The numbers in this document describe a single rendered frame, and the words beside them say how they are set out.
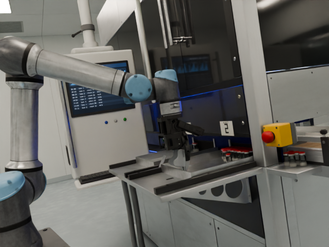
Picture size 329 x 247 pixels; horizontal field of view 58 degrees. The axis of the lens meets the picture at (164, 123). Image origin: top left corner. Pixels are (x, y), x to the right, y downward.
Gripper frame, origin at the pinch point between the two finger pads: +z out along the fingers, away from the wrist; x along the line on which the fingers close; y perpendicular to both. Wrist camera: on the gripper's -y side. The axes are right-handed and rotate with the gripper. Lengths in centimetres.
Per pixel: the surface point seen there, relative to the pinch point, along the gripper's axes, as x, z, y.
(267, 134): 19.3, -9.3, -21.3
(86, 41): -96, -72, 8
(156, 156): -54, 2, -10
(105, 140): -89, -8, 8
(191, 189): 11.0, 4.0, 4.7
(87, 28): -94, -79, 6
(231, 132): -4.2, -8.9, -24.4
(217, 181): 11.0, 3.8, -5.3
